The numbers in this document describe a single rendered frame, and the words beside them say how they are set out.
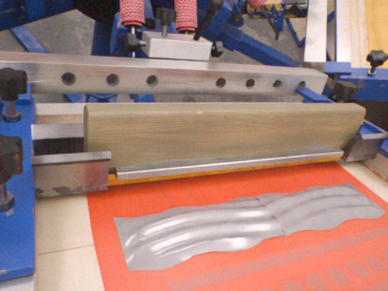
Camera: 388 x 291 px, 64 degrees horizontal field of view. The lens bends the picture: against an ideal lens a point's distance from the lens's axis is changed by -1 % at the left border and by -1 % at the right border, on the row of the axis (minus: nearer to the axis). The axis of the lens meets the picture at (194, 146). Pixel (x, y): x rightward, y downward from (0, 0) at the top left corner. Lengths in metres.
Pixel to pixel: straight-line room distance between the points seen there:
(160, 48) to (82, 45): 1.59
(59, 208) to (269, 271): 0.23
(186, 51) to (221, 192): 0.31
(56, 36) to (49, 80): 1.67
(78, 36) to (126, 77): 1.69
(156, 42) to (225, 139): 0.27
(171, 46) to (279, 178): 0.31
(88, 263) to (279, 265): 0.19
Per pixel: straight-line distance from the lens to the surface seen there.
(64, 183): 0.34
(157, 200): 0.38
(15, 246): 0.28
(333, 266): 0.38
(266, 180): 0.47
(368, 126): 0.66
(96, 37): 1.28
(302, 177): 0.50
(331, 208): 0.45
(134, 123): 0.34
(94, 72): 0.54
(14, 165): 0.27
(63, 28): 2.26
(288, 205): 0.43
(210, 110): 0.37
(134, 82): 0.56
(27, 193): 0.32
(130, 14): 0.71
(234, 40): 1.11
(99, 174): 0.34
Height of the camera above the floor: 1.57
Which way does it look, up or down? 55 degrees down
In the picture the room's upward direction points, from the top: 38 degrees clockwise
